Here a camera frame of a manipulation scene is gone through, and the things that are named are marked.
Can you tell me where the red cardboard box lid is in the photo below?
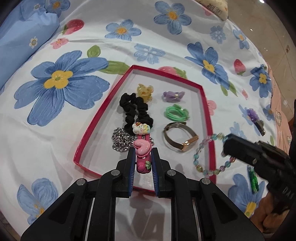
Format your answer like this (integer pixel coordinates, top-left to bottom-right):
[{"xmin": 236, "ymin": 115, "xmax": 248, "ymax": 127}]
[{"xmin": 73, "ymin": 65, "xmax": 217, "ymax": 192}]

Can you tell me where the person's right hand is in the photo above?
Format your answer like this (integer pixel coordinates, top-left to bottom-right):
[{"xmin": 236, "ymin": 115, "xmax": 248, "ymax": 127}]
[{"xmin": 251, "ymin": 192, "xmax": 294, "ymax": 234}]

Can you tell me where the mint green hair tie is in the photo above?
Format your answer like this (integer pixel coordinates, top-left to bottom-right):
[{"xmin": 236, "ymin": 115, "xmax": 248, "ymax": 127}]
[{"xmin": 165, "ymin": 104, "xmax": 190, "ymax": 121}]

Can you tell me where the yellow translucent hair claw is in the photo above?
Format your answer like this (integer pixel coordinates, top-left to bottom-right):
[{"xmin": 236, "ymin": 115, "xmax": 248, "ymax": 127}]
[{"xmin": 136, "ymin": 84, "xmax": 154, "ymax": 102}]

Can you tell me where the purple flower hair clip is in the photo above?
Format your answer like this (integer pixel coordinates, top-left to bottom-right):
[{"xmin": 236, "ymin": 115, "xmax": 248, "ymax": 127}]
[{"xmin": 246, "ymin": 108, "xmax": 260, "ymax": 122}]

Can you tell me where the white floral bed sheet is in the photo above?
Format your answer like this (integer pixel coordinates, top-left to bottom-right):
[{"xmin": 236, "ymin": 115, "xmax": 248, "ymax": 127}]
[{"xmin": 0, "ymin": 0, "xmax": 282, "ymax": 241}]

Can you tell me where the pink cartoon hair clip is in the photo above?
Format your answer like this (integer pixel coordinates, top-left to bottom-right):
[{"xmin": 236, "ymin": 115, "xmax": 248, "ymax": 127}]
[{"xmin": 132, "ymin": 122, "xmax": 153, "ymax": 174}]

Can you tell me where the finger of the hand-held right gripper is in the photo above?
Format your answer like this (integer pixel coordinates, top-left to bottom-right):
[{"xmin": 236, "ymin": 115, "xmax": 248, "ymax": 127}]
[{"xmin": 221, "ymin": 134, "xmax": 259, "ymax": 165}]

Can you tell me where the blue flower-print pillow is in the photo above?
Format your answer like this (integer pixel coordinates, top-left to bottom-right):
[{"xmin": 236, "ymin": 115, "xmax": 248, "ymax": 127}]
[{"xmin": 0, "ymin": 0, "xmax": 60, "ymax": 91}]

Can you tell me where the cream panda-print pillow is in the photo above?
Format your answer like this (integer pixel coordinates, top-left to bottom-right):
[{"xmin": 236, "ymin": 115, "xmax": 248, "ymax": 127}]
[{"xmin": 196, "ymin": 0, "xmax": 229, "ymax": 21}]

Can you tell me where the colourful bead bracelet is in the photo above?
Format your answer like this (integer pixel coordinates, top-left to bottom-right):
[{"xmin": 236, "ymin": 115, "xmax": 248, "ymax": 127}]
[{"xmin": 193, "ymin": 133, "xmax": 236, "ymax": 176}]

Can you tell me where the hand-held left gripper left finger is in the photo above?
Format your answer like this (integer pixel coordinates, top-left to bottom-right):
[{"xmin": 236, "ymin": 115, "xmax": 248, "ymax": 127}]
[{"xmin": 21, "ymin": 147, "xmax": 136, "ymax": 241}]

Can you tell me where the pink heart-print blanket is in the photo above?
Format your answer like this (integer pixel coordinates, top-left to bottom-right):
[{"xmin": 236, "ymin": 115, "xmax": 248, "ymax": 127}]
[{"xmin": 266, "ymin": 62, "xmax": 294, "ymax": 151}]

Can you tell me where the black fabric scrunchie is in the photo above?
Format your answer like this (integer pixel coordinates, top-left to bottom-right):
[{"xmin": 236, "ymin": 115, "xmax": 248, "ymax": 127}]
[{"xmin": 119, "ymin": 92, "xmax": 154, "ymax": 135}]

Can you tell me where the silver chain necklace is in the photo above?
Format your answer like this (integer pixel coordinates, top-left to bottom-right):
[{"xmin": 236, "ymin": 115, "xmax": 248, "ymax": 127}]
[{"xmin": 112, "ymin": 127, "xmax": 155, "ymax": 153}]

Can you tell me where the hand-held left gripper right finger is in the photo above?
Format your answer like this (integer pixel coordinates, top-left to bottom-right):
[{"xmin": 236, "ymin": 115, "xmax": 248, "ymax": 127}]
[{"xmin": 151, "ymin": 148, "xmax": 265, "ymax": 241}]

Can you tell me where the green braided hair clip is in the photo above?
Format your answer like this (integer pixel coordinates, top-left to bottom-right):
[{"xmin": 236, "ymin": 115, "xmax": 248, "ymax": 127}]
[{"xmin": 247, "ymin": 166, "xmax": 259, "ymax": 193}]

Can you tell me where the purple hair tie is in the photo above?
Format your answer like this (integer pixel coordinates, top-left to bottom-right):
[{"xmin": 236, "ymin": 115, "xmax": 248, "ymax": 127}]
[{"xmin": 162, "ymin": 90, "xmax": 185, "ymax": 103}]

